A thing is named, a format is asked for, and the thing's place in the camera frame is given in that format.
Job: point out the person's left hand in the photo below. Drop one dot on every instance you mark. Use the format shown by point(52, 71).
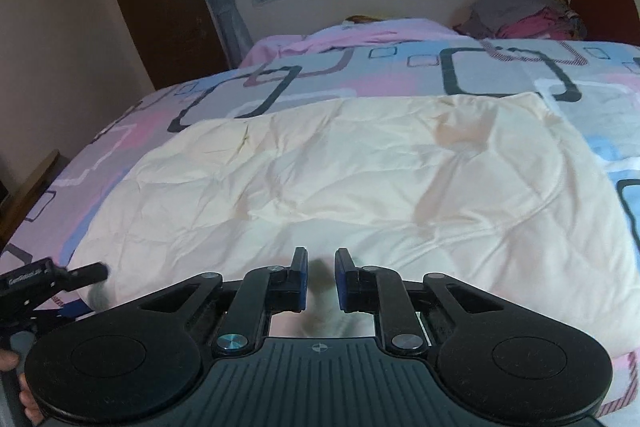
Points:
point(31, 399)

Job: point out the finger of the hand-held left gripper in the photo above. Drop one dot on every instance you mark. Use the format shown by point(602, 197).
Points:
point(87, 276)

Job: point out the bed with patterned sheet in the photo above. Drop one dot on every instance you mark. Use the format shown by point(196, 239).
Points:
point(225, 87)

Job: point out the brown wooden door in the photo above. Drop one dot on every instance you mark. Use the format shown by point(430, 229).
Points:
point(160, 7)

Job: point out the pile of folded clothes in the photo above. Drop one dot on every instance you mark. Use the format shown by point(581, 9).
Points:
point(520, 14)

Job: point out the cream quilted jacket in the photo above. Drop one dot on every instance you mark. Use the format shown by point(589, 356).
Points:
point(380, 187)

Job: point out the tan cloth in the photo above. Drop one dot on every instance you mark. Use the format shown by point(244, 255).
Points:
point(361, 20)

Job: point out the pink blanket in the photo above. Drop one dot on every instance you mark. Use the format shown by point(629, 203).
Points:
point(360, 34)

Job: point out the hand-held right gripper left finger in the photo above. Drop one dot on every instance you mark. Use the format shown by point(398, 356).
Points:
point(300, 289)

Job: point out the brown wooden cabinet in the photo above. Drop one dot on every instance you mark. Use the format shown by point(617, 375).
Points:
point(35, 187)

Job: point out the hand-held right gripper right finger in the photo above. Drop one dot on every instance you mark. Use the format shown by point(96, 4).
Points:
point(340, 289)

